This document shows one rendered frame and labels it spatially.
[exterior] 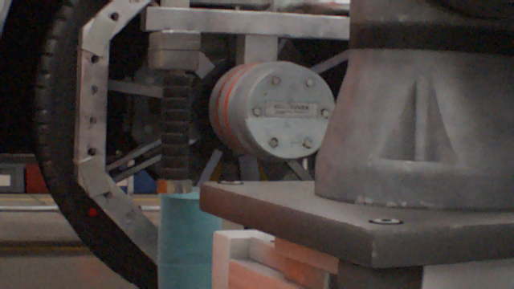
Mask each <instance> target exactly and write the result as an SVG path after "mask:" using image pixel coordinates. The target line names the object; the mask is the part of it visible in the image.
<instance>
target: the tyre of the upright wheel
mask: <svg viewBox="0 0 514 289"><path fill-rule="evenodd" d="M111 1H112V0H63V2H62V4H61V5H59V7H58V9H57V10H56V11H55V13H54V15H53V16H52V17H51V21H50V22H49V24H48V26H47V30H46V32H45V33H44V35H43V38H42V41H41V43H40V48H39V50H38V53H37V55H36V56H35V65H34V66H33V70H32V75H31V86H30V94H31V98H30V99H29V114H30V118H29V124H30V127H31V140H32V145H33V147H34V152H35V157H36V161H37V162H38V164H39V170H40V173H41V174H42V176H43V180H44V182H45V184H46V186H47V188H48V190H49V192H50V194H51V196H52V198H53V200H54V201H55V203H56V205H57V206H58V207H59V210H60V212H61V213H62V214H63V216H64V217H65V218H66V219H67V221H68V223H69V224H70V225H71V228H72V229H73V230H74V231H75V233H76V234H77V235H78V237H79V238H80V239H81V241H82V242H83V243H84V244H85V246H86V247H87V248H89V250H90V251H91V252H92V253H93V254H94V255H95V256H96V257H97V258H98V259H100V261H101V262H102V263H104V264H105V265H106V266H107V267H108V268H109V269H111V270H112V271H113V272H115V273H117V274H119V276H120V277H121V278H122V279H124V280H126V281H127V282H129V283H133V284H134V285H135V286H136V287H138V288H140V289H158V266H157V265H156V264H155V263H154V262H153V261H152V260H151V258H150V257H149V256H148V255H147V254H146V253H145V252H144V251H143V250H142V249H141V248H140V247H139V246H138V245H137V244H136V243H135V242H134V241H133V240H132V239H131V238H130V237H129V236H128V235H127V234H126V233H125V232H124V231H123V230H122V229H121V228H120V227H119V226H118V225H117V224H116V223H115V222H114V221H113V220H112V219H111V218H110V217H109V216H108V215H107V214H106V213H105V212H104V211H103V210H102V209H101V208H100V207H99V206H98V205H97V204H96V202H95V201H94V200H93V199H92V198H90V197H89V196H88V195H87V194H86V193H85V192H84V189H83V188H82V187H81V186H80V185H79V184H78V183H77V182H76V181H75V178H74V172H75V165H74V161H73V159H75V102H76V76H77V68H78V51H77V50H76V48H77V47H78V42H79V32H80V29H81V28H82V27H83V26H84V25H85V24H86V23H87V22H89V21H90V19H91V17H92V16H94V14H96V13H97V12H100V11H101V10H102V9H103V8H104V7H105V6H106V5H107V4H108V3H109V2H111Z"/></svg>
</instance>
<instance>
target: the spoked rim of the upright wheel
mask: <svg viewBox="0 0 514 289"><path fill-rule="evenodd" d="M237 38H238V36H237V35H223V40H224V47H225V54H226V58H225V59H219V60H218V61H216V62H212V61H211V60H210V58H209V57H208V56H207V55H206V54H205V53H204V52H203V50H202V49H201V48H200V49H199V50H202V51H199V69H198V70H196V71H191V73H192V74H193V75H194V76H195V78H194V79H193V81H192V85H190V88H191V93H190V120H189V123H190V131H189V135H190V142H189V146H191V145H192V144H193V143H196V142H199V143H200V144H201V145H202V146H203V147H204V148H205V149H209V150H210V151H209V153H208V155H207V157H206V159H205V160H204V162H203V164H202V167H201V169H200V171H199V172H198V175H197V176H196V178H195V181H194V182H193V184H192V185H191V187H200V185H201V184H202V183H203V182H208V181H210V179H211V177H212V175H213V173H214V171H215V169H216V166H217V164H218V163H219V162H220V160H221V158H222V155H223V156H224V157H230V158H234V159H235V168H236V175H237V181H260V174H259V162H258V158H255V157H249V156H246V154H242V153H237V152H236V151H234V150H232V149H229V148H227V147H226V146H225V144H224V143H223V142H222V141H221V140H220V139H219V138H218V137H217V136H216V134H215V132H214V129H213V127H212V124H211V121H210V97H211V94H212V91H213V90H214V86H215V84H217V83H218V81H219V80H220V79H221V78H222V77H223V76H224V74H225V73H226V72H227V71H229V70H231V69H232V68H234V67H236V42H237ZM318 40H319V43H320V45H321V47H322V49H323V51H324V53H325V55H326V58H325V59H322V60H320V61H318V62H316V63H314V64H312V65H310V66H307V67H306V68H307V69H310V70H312V71H314V72H315V73H316V74H317V75H319V74H322V73H324V72H325V71H327V70H328V69H330V72H331V76H332V82H333V86H334V94H335V104H336V101H337V97H338V95H339V92H340V89H341V86H342V84H343V80H344V77H345V74H346V72H347V66H348V61H349V41H338V40H323V39H318ZM287 41H288V39H278V45H277V59H278V58H279V56H280V54H281V52H282V50H283V48H284V45H285V43H287ZM210 78H212V79H213V81H214V83H213V84H212V85H211V87H209V85H208V84H207V82H208V81H209V80H210ZM107 91H111V92H120V93H125V94H129V95H135V96H143V97H149V98H153V99H158V100H162V95H161V93H162V91H163V88H158V87H153V86H149V85H144V84H138V83H130V82H125V81H121V80H117V79H109V78H107ZM201 118H204V119H205V120H206V121H207V124H206V126H205V127H203V126H202V122H201ZM159 146H161V136H158V137H156V138H154V139H152V140H149V141H147V142H145V143H144V144H142V145H141V146H139V147H137V148H135V149H133V150H131V151H128V152H126V153H124V154H122V155H120V156H118V157H116V158H114V160H112V161H110V162H108V163H106V164H105V172H106V174H107V175H108V176H109V177H110V178H111V179H112V180H113V181H114V182H115V183H118V182H120V181H123V180H124V179H127V178H129V177H131V176H133V175H135V174H137V173H139V172H141V171H143V169H145V168H147V167H149V166H151V165H154V164H156V163H157V162H159V161H160V158H161V154H160V152H161V150H160V151H158V152H157V153H154V154H153V155H150V156H148V157H147V158H145V159H144V160H142V161H139V162H137V163H136V164H134V165H131V166H129V167H127V168H125V169H122V170H120V168H119V167H120V166H122V165H124V164H126V163H128V162H130V161H133V160H135V159H137V158H138V157H139V156H141V155H143V154H145V153H147V152H148V151H150V150H153V149H155V148H157V147H159ZM282 163H283V164H285V165H286V168H287V169H288V170H289V171H290V172H291V173H292V174H293V175H294V176H296V178H297V179H298V181H315V175H314V176H312V175H311V174H310V173H309V172H308V171H307V170H305V169H304V167H303V166H302V164H301V163H299V162H298V160H292V161H282Z"/></svg>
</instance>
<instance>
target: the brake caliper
mask: <svg viewBox="0 0 514 289"><path fill-rule="evenodd" d="M116 40H117V46H118V47H117V49H118V52H119V56H120V60H121V62H122V65H123V67H124V73H123V75H120V76H117V77H116V79H117V80H121V81H125V82H130V83H138V84H144V85H149V86H153V87H158V88H163V87H164V84H163V75H164V74H165V73H164V72H163V71H150V70H149V69H148V65H140V66H138V67H137V69H135V70H134V71H133V73H132V75H131V76H129V75H127V74H128V72H129V68H130V66H129V64H128V61H127V59H126V56H125V51H124V44H123V39H122V33H121V30H120V31H118V32H117V33H116ZM116 94H120V96H118V111H119V112H116V113H115V120H114V129H115V130H116V131H118V132H120V134H121V135H122V137H123V138H124V139H125V140H127V138H126V135H125V133H129V132H130V136H131V137H132V138H133V139H134V141H135V142H136V143H138V144H141V145H142V144H144V143H145V142H147V141H149V140H152V139H154V138H156V137H158V136H160V135H161V122H162V118H161V100H158V99H153V98H149V97H143V96H135V95H130V96H129V94H125V93H120V92H116ZM124 112H125V113H124ZM129 113H130V114H129Z"/></svg>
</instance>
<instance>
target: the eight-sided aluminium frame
mask: <svg viewBox="0 0 514 289"><path fill-rule="evenodd" d="M151 1H152V0H135V1H134V0H112V1H111V2H109V3H108V4H107V5H106V6H105V7H104V8H103V9H102V10H101V11H100V12H97V13H96V14H94V16H92V17H91V19H90V21H89V22H87V23H86V24H85V25H84V26H83V27H82V28H81V29H80V32H79V42H78V47H77V48H76V50H77V51H78V68H77V76H76V102H75V159H73V161H74V165H75V172H74V178H75V181H76V182H77V183H78V184H79V185H80V186H81V187H82V188H83V189H84V192H85V193H86V194H87V195H88V196H89V197H90V198H92V199H93V200H94V201H95V202H96V204H97V205H98V206H99V207H100V208H101V209H102V210H103V211H104V212H105V213H106V214H107V215H108V216H109V217H110V218H111V219H112V220H113V221H114V222H115V223H116V224H117V225H118V226H119V227H120V228H121V229H122V230H123V231H124V232H125V233H126V234H127V235H128V236H129V237H130V238H131V239H132V240H133V241H134V242H135V243H136V244H137V245H138V246H139V247H140V248H141V249H142V250H143V251H144V252H145V253H146V254H147V255H148V256H149V257H150V258H151V260H152V261H153V262H154V263H155V264H156V265H157V252H158V235H159V229H158V228H157V227H156V226H155V225H154V224H153V223H152V222H151V220H150V219H149V218H148V217H147V216H146V215H145V214H144V212H143V211H142V210H140V209H139V208H138V207H137V206H136V205H135V204H134V203H133V202H132V200H131V199H130V198H129V197H128V196H127V195H126V194H125V193H124V191H123V190H122V189H120V187H119V186H118V185H117V184H116V183H115V182H114V181H113V180H112V179H111V178H110V177H109V176H108V175H107V174H106V172H105V143H106V110H107V78H108V46H109V42H110V40H111V38H112V37H113V36H114V35H115V34H116V33H117V32H118V31H120V30H121V29H122V28H123V27H124V26H125V25H126V24H127V22H129V21H130V20H131V19H133V18H134V17H135V16H136V15H137V14H138V13H139V12H140V11H141V10H142V9H144V8H145V6H147V5H148V4H149V3H150V2H151ZM110 15H111V16H112V17H113V21H112V20H111V19H110ZM91 57H92V58H94V59H95V62H94V63H92V62H91ZM91 86H92V87H93V93H92V94H90V92H89V88H90V87H91ZM90 117H92V122H91V123H90V124H89V123H88V120H89V118H90ZM90 148H92V151H91V152H90V153H88V150H89V149H90ZM105 193H107V194H106V195H105V196H104V194H105ZM126 214H127V215H126ZM125 215H126V216H125Z"/></svg>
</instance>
